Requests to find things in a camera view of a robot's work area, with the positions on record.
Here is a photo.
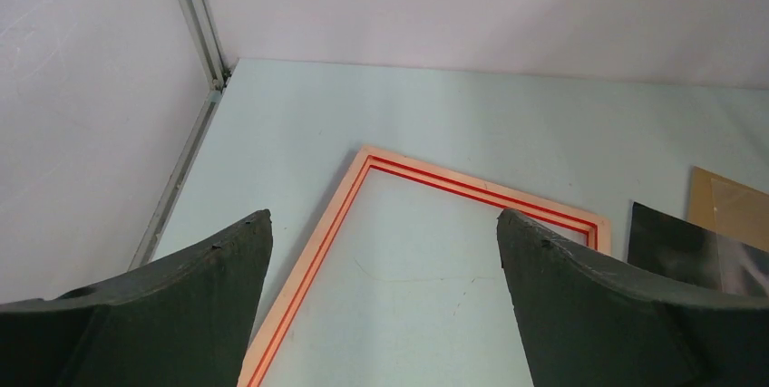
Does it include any brown backing board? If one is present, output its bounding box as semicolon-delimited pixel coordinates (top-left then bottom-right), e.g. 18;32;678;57
687;167;768;251

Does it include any aluminium corner post left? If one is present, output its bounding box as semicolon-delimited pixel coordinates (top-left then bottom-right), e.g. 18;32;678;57
129;0;230;270

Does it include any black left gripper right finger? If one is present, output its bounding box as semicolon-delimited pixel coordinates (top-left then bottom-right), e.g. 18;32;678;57
497;208;768;386

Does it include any sunset photo print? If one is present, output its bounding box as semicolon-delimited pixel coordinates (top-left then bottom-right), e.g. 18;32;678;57
627;202;768;298

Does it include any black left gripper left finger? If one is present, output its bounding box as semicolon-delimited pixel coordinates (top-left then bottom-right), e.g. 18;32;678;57
1;210;273;386

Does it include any orange wooden picture frame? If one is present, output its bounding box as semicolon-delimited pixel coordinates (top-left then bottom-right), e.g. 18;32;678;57
238;145;612;386

